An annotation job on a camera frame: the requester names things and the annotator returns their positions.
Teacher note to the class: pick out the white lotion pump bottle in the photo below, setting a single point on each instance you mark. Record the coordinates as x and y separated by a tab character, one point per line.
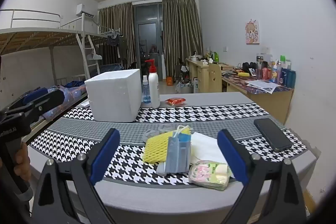
154	90

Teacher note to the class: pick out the clear blue spray bottle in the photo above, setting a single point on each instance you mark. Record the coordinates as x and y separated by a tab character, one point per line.
146	94

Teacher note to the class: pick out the green floral tissue pack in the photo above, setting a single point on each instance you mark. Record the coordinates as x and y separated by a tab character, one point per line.
210	175

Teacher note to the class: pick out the orange bag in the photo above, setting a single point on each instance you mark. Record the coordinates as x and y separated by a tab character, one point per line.
169	81

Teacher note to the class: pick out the blue plaid mattress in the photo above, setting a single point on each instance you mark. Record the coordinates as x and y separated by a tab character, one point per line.
111	67

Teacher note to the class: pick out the white carton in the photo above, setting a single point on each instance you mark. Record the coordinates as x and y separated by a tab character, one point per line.
196	85

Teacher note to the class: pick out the yellow pouch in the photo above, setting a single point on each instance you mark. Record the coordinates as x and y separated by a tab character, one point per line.
243	74

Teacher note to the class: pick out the yellow foam fruit net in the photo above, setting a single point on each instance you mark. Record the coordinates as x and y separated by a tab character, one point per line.
156	148

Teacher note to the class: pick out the black smartphone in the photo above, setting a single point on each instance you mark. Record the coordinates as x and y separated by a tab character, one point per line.
273	134

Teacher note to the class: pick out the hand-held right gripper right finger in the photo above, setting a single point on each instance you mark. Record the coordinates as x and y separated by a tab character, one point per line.
232	158

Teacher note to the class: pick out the grey bucket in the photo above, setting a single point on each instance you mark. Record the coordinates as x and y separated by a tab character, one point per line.
185	87

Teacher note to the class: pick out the brown curtain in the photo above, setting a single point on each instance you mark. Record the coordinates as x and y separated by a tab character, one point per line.
181	35
115	24

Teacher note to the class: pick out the white wall socket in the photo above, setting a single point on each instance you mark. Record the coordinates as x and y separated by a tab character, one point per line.
265	50

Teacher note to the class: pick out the white air conditioner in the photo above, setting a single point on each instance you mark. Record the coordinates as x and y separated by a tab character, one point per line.
84	10

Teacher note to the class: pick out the grey sock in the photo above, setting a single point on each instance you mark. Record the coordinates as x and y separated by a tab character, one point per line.
152	133

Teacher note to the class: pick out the hanging dark clothes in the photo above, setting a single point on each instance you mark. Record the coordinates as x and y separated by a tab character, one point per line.
115	43

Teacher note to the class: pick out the cartoon wall poster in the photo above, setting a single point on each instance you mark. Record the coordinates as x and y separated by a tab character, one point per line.
252	31

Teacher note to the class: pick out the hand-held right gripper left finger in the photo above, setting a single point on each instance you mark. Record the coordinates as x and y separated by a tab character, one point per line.
105	155

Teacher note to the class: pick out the red snack packet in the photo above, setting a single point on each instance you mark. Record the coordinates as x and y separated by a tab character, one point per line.
175	101

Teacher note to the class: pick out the glass balcony door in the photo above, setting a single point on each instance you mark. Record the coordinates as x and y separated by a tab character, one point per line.
147	29

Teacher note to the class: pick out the wooden chair with cut-out face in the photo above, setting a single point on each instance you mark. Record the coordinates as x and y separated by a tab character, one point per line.
215	77

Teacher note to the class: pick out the blue face mask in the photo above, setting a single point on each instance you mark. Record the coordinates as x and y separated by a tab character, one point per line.
178	155

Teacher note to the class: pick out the blue star-print quilt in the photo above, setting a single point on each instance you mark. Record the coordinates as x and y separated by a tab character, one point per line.
71	94

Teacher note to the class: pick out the green kettle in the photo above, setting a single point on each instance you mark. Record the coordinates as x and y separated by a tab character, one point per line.
215	56

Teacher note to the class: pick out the plain wooden desk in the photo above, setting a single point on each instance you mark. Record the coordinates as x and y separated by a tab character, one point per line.
197	74

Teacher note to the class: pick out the white cloth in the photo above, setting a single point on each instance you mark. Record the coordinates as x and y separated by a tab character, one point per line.
206	146

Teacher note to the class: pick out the grey houndstooth tablecloth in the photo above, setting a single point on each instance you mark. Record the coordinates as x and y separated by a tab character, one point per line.
210	111

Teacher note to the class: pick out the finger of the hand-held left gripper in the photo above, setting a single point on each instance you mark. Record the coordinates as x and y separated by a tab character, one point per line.
34	95
50	102

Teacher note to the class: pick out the printed paper sheets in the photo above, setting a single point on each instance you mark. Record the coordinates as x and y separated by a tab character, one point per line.
262	85

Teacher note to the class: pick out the white foam box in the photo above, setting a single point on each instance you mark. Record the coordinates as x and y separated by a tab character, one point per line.
110	98

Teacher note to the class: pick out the row of toiletry bottles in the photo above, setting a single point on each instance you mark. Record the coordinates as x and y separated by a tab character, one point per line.
286	77

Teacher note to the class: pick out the wooden desk with patterned cover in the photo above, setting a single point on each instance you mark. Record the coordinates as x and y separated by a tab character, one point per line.
273	103

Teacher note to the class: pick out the black folding chair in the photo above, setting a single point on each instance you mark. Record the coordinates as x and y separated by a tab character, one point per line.
182	67

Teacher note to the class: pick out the person's left hand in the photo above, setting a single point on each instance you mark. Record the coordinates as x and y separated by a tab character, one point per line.
23	161

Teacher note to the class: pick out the metal bunk bed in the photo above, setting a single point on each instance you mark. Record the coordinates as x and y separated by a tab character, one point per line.
39	35

